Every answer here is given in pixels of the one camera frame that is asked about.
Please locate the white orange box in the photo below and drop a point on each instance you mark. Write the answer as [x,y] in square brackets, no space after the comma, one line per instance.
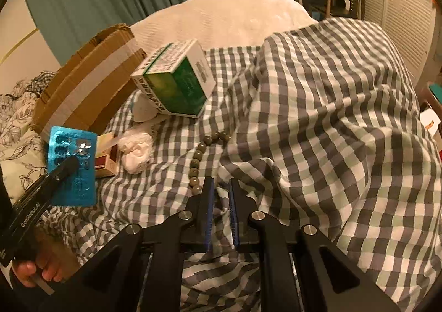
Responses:
[430,124]

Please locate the white bedspread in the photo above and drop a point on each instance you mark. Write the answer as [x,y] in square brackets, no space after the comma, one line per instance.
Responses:
[224,15]

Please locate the teal box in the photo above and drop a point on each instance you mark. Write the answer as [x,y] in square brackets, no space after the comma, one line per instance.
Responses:
[435,94]

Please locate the green white carton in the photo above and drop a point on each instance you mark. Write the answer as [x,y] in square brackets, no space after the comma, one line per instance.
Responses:
[179,91]

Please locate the brown cardboard box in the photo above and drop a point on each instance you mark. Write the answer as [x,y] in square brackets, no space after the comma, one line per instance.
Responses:
[86,84]

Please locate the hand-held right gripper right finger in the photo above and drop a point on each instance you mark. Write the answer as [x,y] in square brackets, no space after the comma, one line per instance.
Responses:
[235,215]

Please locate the white louvred wardrobe doors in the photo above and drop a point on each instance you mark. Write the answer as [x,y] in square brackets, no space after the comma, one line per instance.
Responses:
[397,15]

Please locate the floral bed sheet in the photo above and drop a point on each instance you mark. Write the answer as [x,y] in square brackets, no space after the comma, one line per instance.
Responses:
[20,132]

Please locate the grey checked blanket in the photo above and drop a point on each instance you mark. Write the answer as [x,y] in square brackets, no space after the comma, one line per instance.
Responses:
[310,125]

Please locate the blue blister pack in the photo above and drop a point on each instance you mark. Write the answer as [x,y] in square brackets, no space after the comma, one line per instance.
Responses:
[79,187]

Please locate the person's left hand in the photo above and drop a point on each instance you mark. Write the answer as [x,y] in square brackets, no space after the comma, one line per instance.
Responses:
[45,270]

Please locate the brown medicine box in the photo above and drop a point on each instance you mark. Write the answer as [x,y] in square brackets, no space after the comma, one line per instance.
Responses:
[107,163]

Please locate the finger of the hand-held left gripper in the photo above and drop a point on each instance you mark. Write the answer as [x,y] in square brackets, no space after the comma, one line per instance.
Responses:
[67,167]

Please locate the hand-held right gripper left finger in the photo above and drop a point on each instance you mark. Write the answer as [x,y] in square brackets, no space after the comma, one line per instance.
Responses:
[208,215]

